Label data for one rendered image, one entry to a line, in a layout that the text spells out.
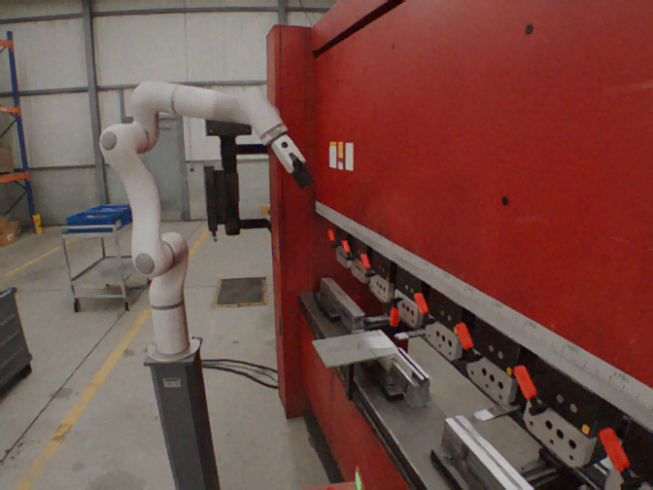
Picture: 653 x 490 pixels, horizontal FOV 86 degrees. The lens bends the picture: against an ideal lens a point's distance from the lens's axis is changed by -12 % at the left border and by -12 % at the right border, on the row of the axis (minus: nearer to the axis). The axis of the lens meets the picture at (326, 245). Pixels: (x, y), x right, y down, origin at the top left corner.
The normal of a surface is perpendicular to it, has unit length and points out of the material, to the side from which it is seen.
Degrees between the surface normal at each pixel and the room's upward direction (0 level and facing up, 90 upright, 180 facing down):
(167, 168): 90
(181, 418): 90
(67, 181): 90
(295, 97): 90
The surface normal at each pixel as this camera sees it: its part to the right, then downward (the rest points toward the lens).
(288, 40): 0.30, 0.26
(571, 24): -0.95, 0.08
